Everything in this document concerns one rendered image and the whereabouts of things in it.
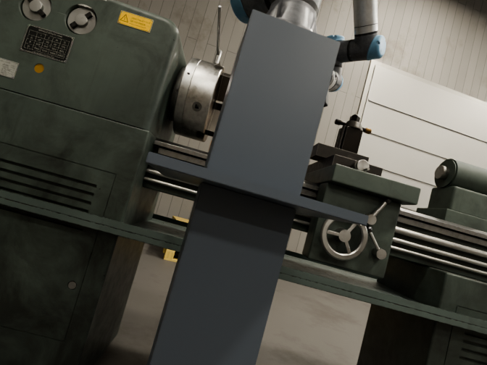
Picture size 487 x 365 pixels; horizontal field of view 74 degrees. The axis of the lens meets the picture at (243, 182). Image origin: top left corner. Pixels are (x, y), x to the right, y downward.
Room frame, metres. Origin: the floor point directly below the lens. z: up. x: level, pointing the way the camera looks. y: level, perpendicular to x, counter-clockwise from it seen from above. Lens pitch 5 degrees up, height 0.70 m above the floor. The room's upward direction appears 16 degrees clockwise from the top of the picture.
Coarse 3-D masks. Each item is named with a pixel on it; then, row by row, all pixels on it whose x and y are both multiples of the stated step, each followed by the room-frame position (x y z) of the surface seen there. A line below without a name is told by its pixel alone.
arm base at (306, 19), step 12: (276, 0) 0.71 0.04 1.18; (288, 0) 0.69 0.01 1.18; (300, 0) 0.69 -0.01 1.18; (312, 0) 0.70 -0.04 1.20; (276, 12) 0.70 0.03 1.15; (288, 12) 0.68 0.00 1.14; (300, 12) 0.68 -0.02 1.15; (312, 12) 0.70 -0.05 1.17; (300, 24) 0.67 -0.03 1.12; (312, 24) 0.71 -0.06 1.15
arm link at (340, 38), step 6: (330, 36) 1.11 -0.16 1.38; (336, 36) 1.11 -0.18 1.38; (342, 36) 1.11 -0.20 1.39; (342, 42) 1.10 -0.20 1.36; (348, 42) 1.08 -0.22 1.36; (342, 48) 1.09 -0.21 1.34; (342, 54) 1.10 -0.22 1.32; (336, 60) 1.13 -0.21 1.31; (342, 60) 1.12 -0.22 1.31; (348, 60) 1.11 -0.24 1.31; (336, 66) 1.13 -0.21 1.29
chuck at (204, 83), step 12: (204, 72) 1.17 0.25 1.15; (216, 72) 1.18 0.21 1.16; (192, 84) 1.15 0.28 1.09; (204, 84) 1.15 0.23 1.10; (216, 84) 1.17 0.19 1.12; (192, 96) 1.15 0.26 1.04; (204, 96) 1.15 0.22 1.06; (192, 108) 1.17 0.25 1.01; (204, 108) 1.17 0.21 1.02; (192, 120) 1.20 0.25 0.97; (204, 120) 1.19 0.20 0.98; (192, 132) 1.25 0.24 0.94
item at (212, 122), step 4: (212, 112) 1.28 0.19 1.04; (216, 112) 1.28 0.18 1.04; (212, 116) 1.27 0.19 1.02; (216, 116) 1.27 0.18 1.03; (212, 120) 1.26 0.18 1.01; (216, 120) 1.27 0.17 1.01; (208, 124) 1.25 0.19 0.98; (212, 124) 1.26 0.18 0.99; (216, 124) 1.26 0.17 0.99; (208, 128) 1.25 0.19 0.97; (212, 128) 1.25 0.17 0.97; (200, 132) 1.25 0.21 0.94; (204, 132) 1.26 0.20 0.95; (208, 132) 1.26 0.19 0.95; (212, 132) 1.25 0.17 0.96; (200, 136) 1.27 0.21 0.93; (212, 136) 1.28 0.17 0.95
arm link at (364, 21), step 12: (360, 0) 0.98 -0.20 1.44; (372, 0) 0.97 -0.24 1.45; (360, 12) 0.99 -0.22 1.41; (372, 12) 0.99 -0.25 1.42; (360, 24) 1.01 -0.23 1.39; (372, 24) 1.00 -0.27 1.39; (360, 36) 1.03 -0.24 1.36; (372, 36) 1.02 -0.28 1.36; (348, 48) 1.08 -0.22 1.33; (360, 48) 1.05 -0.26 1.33; (372, 48) 1.02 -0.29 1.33; (384, 48) 1.04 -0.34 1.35; (360, 60) 1.09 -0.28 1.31
